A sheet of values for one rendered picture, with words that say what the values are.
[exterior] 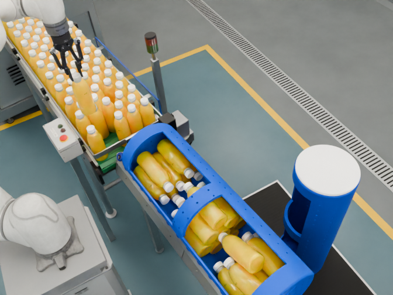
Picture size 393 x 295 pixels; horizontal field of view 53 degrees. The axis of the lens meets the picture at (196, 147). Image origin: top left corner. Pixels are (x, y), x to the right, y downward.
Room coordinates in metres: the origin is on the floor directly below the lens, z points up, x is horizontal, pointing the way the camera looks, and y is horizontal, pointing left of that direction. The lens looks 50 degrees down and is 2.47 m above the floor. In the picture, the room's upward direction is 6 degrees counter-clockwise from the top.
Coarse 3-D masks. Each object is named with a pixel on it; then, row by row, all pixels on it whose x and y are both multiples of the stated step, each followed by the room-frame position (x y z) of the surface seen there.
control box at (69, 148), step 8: (56, 120) 1.41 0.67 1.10; (48, 128) 1.36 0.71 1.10; (56, 128) 1.35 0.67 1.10; (64, 128) 1.34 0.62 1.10; (48, 136) 1.37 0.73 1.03; (56, 136) 1.29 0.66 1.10; (72, 136) 1.29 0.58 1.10; (56, 144) 1.25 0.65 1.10; (64, 144) 1.24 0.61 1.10; (72, 144) 1.24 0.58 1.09; (64, 152) 1.22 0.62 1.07; (72, 152) 1.24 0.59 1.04; (80, 152) 1.25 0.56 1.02; (64, 160) 1.21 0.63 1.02
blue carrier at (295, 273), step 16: (144, 128) 1.16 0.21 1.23; (160, 128) 1.17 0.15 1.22; (128, 144) 1.12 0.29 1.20; (144, 144) 1.15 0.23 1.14; (176, 144) 1.07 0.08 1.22; (128, 160) 1.06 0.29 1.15; (192, 160) 0.98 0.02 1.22; (208, 176) 0.89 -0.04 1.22; (144, 192) 0.93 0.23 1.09; (208, 192) 0.81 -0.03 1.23; (224, 192) 0.81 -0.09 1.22; (160, 208) 0.84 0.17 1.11; (176, 208) 0.92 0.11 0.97; (192, 208) 0.76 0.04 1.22; (240, 208) 0.74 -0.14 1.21; (176, 224) 0.74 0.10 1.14; (256, 224) 0.67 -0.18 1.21; (272, 240) 0.61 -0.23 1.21; (208, 256) 0.67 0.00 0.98; (224, 256) 0.68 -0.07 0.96; (288, 256) 0.54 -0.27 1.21; (208, 272) 0.56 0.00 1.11; (288, 272) 0.48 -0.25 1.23; (304, 272) 0.48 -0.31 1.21; (272, 288) 0.44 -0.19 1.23; (288, 288) 0.43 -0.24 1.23; (304, 288) 0.48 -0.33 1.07
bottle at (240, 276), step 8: (232, 264) 0.57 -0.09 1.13; (232, 272) 0.54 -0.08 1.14; (240, 272) 0.53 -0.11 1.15; (248, 272) 0.53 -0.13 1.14; (232, 280) 0.52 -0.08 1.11; (240, 280) 0.50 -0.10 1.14; (248, 280) 0.50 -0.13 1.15; (256, 280) 0.50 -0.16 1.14; (240, 288) 0.49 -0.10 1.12; (248, 288) 0.48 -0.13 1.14; (256, 288) 0.47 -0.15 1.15
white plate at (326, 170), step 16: (304, 160) 1.06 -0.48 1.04; (320, 160) 1.05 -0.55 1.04; (336, 160) 1.04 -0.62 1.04; (352, 160) 1.03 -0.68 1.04; (304, 176) 0.97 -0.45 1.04; (320, 176) 0.96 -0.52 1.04; (336, 176) 0.96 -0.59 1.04; (352, 176) 0.95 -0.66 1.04; (320, 192) 0.88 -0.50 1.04; (336, 192) 0.88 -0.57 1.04
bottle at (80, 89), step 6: (72, 84) 1.38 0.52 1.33; (78, 84) 1.37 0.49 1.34; (84, 84) 1.38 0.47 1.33; (78, 90) 1.36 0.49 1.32; (84, 90) 1.36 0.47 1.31; (78, 96) 1.36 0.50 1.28; (84, 96) 1.36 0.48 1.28; (90, 96) 1.38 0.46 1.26; (78, 102) 1.36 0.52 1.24; (84, 102) 1.35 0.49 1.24; (90, 102) 1.37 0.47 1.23; (84, 108) 1.35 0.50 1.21; (90, 108) 1.36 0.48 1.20; (84, 114) 1.36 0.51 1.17; (90, 114) 1.36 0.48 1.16
